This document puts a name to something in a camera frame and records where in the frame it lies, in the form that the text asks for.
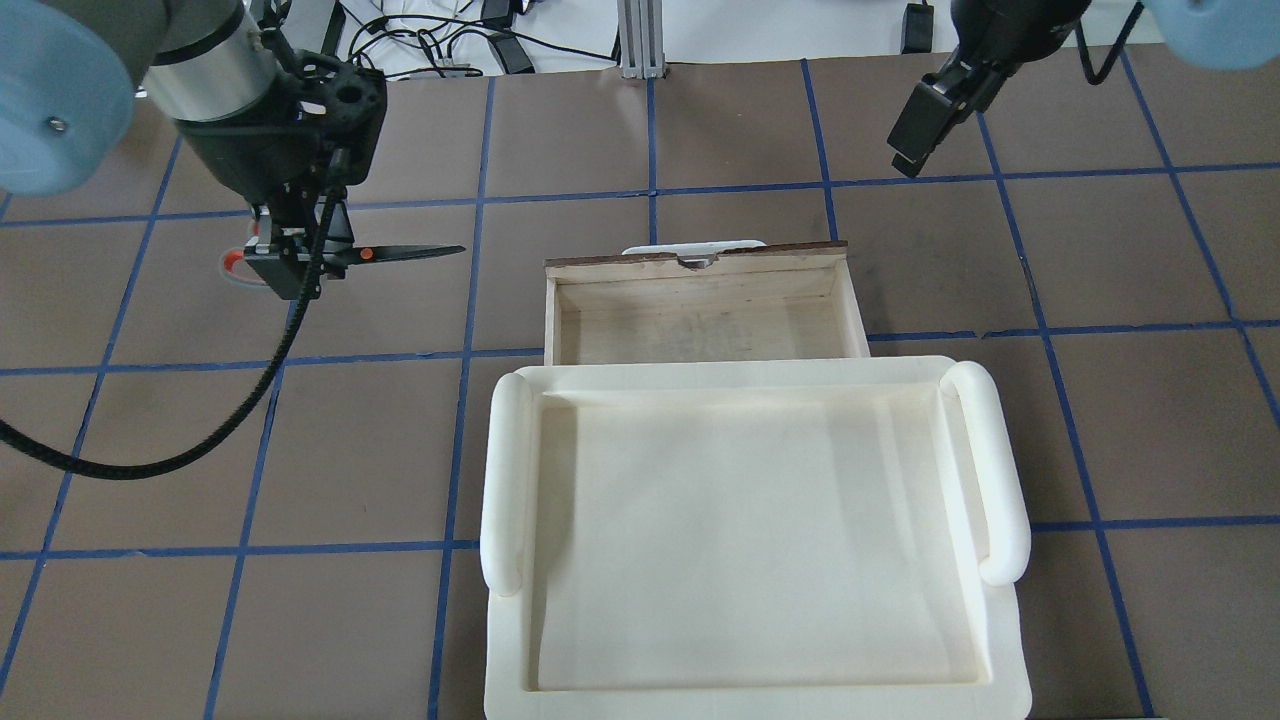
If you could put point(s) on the aluminium frame post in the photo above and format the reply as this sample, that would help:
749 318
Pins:
640 30

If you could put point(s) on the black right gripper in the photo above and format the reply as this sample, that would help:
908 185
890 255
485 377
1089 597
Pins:
1012 28

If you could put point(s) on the black orange scissors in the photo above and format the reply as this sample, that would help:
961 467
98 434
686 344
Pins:
235 268

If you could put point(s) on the white foam tray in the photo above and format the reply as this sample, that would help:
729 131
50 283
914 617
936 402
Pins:
800 539

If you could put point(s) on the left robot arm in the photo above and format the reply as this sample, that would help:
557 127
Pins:
71 70

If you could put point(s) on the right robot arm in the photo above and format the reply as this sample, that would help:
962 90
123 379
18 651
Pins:
1218 35

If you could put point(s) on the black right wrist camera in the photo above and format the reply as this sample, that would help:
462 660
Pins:
938 103

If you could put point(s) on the black power adapter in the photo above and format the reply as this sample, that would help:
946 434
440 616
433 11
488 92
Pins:
917 28

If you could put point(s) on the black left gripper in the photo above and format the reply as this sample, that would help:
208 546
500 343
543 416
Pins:
232 158

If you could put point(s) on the wooden drawer with white handle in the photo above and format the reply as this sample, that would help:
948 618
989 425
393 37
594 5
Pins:
741 300

